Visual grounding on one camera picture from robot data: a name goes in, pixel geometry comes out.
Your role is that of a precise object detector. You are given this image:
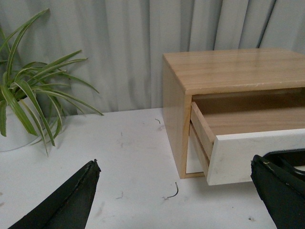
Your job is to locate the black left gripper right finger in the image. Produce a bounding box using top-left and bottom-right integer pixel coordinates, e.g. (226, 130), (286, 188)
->
(251, 148), (305, 229)

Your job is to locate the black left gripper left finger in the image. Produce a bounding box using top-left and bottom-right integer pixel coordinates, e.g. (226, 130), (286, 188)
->
(10, 159), (101, 229)

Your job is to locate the white-front wooden drawer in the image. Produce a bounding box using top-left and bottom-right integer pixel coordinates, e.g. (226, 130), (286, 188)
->
(189, 102), (305, 186)

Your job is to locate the wooden drawer cabinet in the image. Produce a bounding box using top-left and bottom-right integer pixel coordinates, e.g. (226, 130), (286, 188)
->
(163, 48), (305, 178)

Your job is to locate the white plant pot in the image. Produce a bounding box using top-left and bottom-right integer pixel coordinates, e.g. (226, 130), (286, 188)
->
(0, 106), (40, 152)

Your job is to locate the green spider plant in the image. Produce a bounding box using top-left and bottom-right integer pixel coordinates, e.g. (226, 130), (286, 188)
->
(0, 10), (102, 148)

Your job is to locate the grey curtain backdrop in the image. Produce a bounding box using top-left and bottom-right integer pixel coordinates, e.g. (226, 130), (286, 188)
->
(0, 0), (305, 112)

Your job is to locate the small bent wire piece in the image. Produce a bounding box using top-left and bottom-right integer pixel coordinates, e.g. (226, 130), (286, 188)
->
(163, 182), (179, 200)

